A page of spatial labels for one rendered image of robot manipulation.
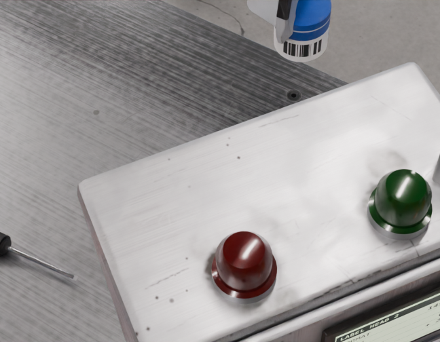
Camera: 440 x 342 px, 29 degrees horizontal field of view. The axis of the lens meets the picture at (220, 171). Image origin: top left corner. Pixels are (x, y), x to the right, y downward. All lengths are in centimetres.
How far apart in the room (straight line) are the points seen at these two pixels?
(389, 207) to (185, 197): 9
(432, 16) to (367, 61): 26
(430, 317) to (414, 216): 6
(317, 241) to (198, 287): 5
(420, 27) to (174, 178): 213
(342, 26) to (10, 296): 157
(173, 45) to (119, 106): 13
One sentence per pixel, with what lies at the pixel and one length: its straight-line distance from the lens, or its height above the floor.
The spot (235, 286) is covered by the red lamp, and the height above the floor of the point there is 149.
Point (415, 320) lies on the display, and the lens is 39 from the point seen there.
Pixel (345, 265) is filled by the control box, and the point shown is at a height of 147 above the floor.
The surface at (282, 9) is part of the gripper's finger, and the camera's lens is 101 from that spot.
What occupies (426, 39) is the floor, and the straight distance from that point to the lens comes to 244.
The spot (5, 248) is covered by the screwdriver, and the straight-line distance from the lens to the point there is 111.
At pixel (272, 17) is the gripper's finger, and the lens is 104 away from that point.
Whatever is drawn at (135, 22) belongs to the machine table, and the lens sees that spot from 132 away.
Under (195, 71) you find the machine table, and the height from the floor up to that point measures 83.
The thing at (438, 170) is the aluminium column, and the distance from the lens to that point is 37.
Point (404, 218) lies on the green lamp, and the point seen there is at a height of 149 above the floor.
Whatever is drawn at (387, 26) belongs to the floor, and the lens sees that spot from 246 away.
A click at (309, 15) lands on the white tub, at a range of 106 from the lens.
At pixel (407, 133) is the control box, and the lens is 39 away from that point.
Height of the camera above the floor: 178
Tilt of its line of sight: 57 degrees down
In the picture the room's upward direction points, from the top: 4 degrees counter-clockwise
